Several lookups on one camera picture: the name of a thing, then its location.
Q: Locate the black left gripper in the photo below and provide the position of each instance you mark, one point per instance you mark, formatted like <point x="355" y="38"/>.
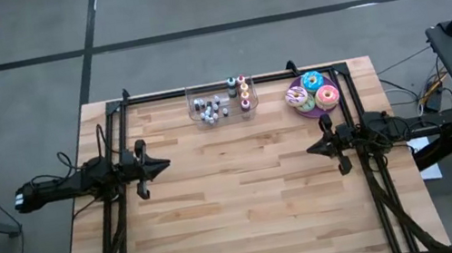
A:
<point x="134" y="169"/>

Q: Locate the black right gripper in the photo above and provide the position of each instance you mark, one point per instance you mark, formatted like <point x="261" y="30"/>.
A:
<point x="343" y="140"/>

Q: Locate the red food colouring bottle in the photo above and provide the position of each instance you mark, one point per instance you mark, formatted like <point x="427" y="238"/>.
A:
<point x="241" y="79"/>
<point x="245" y="105"/>

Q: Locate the green food colouring bottle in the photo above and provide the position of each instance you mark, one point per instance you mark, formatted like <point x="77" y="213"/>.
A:
<point x="231" y="84"/>

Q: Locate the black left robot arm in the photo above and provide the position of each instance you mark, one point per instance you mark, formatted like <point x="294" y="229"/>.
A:
<point x="57" y="188"/>

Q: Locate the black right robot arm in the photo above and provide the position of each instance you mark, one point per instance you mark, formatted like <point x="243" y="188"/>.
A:
<point x="437" y="125"/>

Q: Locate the purple plate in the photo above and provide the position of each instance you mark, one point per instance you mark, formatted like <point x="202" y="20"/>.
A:
<point x="319" y="113"/>

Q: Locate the green frosted toy donut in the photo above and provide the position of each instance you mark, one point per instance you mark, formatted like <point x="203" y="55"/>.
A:
<point x="309" y="107"/>

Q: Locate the pink frosted toy donut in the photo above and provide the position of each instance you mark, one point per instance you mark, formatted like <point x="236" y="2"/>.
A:
<point x="333" y="97"/>

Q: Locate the purple striped white toy donut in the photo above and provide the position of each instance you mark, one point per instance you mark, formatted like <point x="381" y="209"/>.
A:
<point x="290" y="99"/>

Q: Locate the blue frosted toy donut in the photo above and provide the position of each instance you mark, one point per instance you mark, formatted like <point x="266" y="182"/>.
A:
<point x="305" y="82"/>

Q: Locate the clear plastic bin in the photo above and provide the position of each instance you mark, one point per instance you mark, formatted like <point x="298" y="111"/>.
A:
<point x="233" y="116"/>

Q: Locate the white paper sheet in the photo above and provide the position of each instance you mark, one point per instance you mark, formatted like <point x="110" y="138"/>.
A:
<point x="420" y="144"/>

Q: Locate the black power adapter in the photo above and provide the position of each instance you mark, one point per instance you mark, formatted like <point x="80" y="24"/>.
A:
<point x="434" y="103"/>

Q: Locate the black desk leg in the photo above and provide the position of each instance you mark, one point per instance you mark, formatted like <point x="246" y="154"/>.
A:
<point x="446" y="149"/>

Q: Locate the black aluminium table frame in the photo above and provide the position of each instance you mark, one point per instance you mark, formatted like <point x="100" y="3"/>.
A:
<point x="273" y="77"/>

